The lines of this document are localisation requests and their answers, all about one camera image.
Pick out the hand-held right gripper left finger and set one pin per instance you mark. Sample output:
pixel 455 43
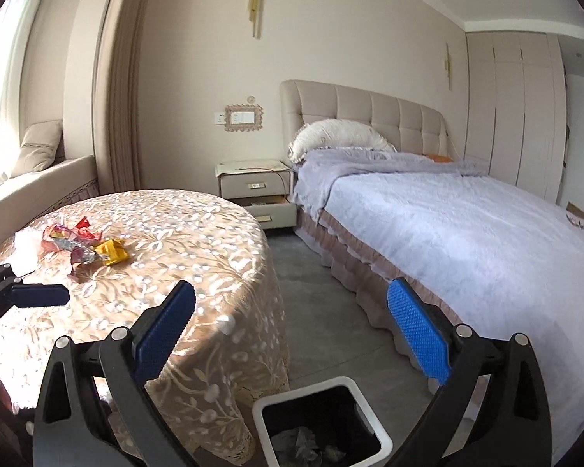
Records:
pixel 163 331

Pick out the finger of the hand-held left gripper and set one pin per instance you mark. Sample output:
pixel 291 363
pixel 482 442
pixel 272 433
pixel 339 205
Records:
pixel 39 296

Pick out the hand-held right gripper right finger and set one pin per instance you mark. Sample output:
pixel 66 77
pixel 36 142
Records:
pixel 418 331

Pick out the white tissue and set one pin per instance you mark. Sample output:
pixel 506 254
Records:
pixel 28 250

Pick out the brown pink wrapper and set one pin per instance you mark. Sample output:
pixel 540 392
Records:
pixel 82 262

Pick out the pink silver snack wrapper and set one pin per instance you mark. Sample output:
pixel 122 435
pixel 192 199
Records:
pixel 63 238

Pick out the yellow snack packet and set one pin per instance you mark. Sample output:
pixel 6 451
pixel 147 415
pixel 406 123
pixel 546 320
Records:
pixel 111 252

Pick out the small red wrapper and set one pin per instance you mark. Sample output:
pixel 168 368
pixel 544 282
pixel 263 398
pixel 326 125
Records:
pixel 83 224

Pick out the white trash bin black liner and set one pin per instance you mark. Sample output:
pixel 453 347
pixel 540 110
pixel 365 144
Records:
pixel 370 423

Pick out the beige floral lace tablecloth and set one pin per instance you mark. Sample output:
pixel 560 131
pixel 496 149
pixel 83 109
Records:
pixel 185 243

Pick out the beige window seat cushion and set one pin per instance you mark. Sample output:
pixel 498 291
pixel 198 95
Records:
pixel 44 189

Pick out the lilac grey bed blanket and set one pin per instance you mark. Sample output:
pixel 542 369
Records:
pixel 443 224

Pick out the beige throw pillow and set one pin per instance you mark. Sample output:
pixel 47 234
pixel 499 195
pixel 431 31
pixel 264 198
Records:
pixel 39 148

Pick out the crumpled wrappers inside bin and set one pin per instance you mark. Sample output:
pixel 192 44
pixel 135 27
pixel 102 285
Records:
pixel 306 447

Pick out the cream bedside nightstand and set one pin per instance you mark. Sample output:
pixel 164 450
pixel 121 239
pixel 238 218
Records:
pixel 253 187

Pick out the orange cloth item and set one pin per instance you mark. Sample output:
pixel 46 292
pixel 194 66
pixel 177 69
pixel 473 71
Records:
pixel 439 157

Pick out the white ruffled pillow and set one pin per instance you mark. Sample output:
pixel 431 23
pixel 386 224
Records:
pixel 336 138

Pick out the beige tufted headboard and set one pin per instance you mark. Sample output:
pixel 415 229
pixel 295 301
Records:
pixel 370 107

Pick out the white sheer curtain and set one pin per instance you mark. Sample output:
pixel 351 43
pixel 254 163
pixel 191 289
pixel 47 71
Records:
pixel 5 68

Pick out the beige built-in wardrobe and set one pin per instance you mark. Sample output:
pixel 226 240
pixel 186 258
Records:
pixel 511 112

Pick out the white wall outlet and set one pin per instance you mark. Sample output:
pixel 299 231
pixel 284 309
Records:
pixel 220 118

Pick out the lace framed wall switch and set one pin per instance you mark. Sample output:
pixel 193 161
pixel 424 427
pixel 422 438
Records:
pixel 244 117

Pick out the gold bar wall lamp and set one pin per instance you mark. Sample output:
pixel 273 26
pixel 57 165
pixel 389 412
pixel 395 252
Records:
pixel 255 5
pixel 447 65

